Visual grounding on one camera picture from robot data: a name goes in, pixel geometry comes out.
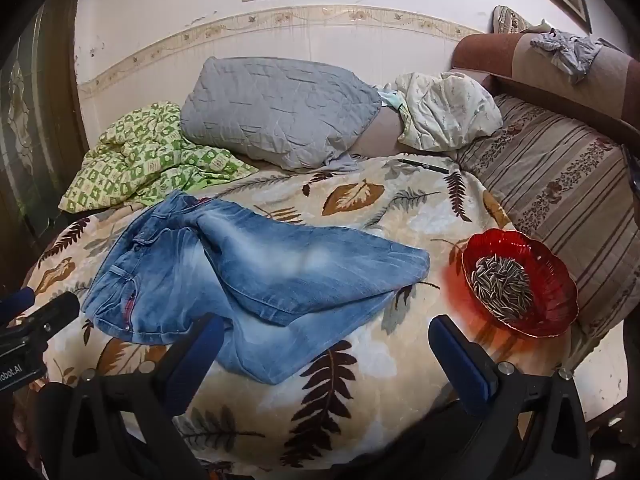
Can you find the red glass bowl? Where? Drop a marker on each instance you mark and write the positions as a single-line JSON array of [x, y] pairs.
[[547, 270]]

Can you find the leaf print blanket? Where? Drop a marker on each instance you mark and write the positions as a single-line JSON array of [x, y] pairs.
[[375, 220]]

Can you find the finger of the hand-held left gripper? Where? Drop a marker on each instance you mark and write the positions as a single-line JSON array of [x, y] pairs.
[[52, 310], [17, 301]]

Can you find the green checked blanket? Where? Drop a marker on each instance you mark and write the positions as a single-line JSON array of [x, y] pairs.
[[150, 155]]

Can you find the white floral cloth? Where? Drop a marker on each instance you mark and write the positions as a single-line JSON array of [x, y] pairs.
[[445, 110]]

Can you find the small patterned cushion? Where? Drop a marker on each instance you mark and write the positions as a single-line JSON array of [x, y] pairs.
[[507, 20]]

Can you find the dark wooden door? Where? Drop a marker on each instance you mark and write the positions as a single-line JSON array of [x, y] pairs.
[[30, 110]]

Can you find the striped floral sofa cushion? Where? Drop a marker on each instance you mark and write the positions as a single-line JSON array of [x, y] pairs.
[[565, 195]]

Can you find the light green cloth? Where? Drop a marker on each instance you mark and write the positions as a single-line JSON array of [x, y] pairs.
[[392, 100]]

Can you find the grey quilted pillow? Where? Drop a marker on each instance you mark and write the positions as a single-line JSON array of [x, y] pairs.
[[275, 105]]

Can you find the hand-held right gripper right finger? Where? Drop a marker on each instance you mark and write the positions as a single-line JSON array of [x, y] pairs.
[[460, 360]]

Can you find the sunflower seeds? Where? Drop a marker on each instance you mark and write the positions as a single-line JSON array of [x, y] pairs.
[[500, 285]]

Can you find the blue denim pants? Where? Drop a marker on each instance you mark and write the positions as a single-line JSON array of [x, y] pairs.
[[250, 270]]

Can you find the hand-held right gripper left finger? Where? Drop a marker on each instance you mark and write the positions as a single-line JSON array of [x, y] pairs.
[[200, 355]]

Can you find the black pen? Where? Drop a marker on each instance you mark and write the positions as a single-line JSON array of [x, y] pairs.
[[425, 165]]

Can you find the person's left hand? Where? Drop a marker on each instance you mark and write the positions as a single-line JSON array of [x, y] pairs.
[[22, 435]]

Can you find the grey crumpled cloth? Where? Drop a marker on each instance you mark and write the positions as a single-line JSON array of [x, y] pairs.
[[570, 50]]

